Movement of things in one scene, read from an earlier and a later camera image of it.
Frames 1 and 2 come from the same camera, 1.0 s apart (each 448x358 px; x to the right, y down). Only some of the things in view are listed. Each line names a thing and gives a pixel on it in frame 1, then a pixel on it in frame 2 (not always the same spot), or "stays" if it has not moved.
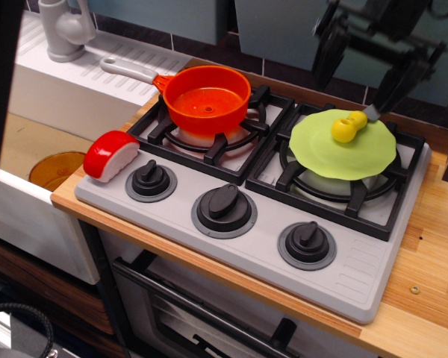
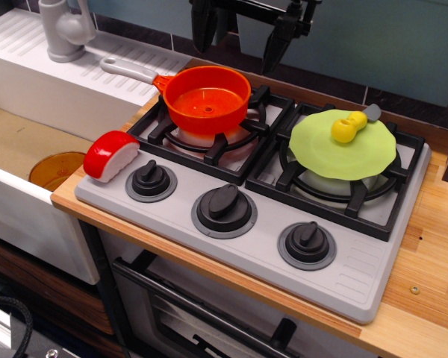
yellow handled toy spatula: [344, 130] stays
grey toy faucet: [68, 27] stays
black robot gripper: [384, 25] → [299, 13]
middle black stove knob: [225, 212] stays
